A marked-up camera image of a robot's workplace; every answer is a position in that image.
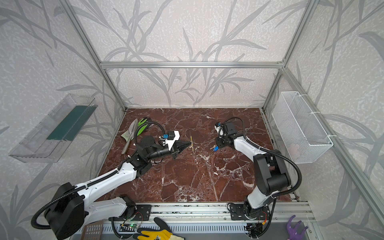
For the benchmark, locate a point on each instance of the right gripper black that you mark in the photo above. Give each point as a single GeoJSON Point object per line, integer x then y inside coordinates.
{"type": "Point", "coordinates": [221, 142]}

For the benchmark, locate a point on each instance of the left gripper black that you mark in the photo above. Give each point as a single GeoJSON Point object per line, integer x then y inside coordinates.
{"type": "Point", "coordinates": [174, 148]}

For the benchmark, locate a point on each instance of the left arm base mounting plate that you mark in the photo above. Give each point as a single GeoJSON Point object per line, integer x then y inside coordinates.
{"type": "Point", "coordinates": [137, 213]}

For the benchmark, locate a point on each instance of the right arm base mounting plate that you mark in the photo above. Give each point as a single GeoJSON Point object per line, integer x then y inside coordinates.
{"type": "Point", "coordinates": [245, 212]}

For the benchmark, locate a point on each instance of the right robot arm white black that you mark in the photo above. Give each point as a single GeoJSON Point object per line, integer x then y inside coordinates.
{"type": "Point", "coordinates": [275, 174]}

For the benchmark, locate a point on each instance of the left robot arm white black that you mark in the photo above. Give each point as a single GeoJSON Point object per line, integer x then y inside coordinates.
{"type": "Point", "coordinates": [74, 206]}

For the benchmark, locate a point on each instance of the green black work glove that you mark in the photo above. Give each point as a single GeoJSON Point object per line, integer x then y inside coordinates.
{"type": "Point", "coordinates": [142, 126]}

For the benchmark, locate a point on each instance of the metal garden trowel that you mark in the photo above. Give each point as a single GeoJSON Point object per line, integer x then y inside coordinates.
{"type": "Point", "coordinates": [129, 134]}

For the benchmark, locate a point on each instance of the yellow black work glove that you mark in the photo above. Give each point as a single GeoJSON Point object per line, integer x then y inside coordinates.
{"type": "Point", "coordinates": [164, 233]}

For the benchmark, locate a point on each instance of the purple plastic hand toy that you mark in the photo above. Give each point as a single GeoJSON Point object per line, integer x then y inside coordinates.
{"type": "Point", "coordinates": [293, 231]}

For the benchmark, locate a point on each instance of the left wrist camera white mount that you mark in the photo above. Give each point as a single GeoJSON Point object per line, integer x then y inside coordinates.
{"type": "Point", "coordinates": [169, 139]}

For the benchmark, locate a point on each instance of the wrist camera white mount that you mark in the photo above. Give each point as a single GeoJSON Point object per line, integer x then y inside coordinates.
{"type": "Point", "coordinates": [169, 139]}
{"type": "Point", "coordinates": [222, 129]}

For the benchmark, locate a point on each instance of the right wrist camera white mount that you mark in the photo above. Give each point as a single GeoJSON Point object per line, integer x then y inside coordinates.
{"type": "Point", "coordinates": [222, 129]}

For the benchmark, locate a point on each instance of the white wire mesh basket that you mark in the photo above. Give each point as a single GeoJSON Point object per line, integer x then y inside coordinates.
{"type": "Point", "coordinates": [303, 135]}

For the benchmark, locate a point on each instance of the aluminium front rail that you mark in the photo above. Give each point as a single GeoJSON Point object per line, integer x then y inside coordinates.
{"type": "Point", "coordinates": [199, 212]}

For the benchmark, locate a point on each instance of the clear plastic wall bin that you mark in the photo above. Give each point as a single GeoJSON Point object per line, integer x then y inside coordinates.
{"type": "Point", "coordinates": [48, 141]}

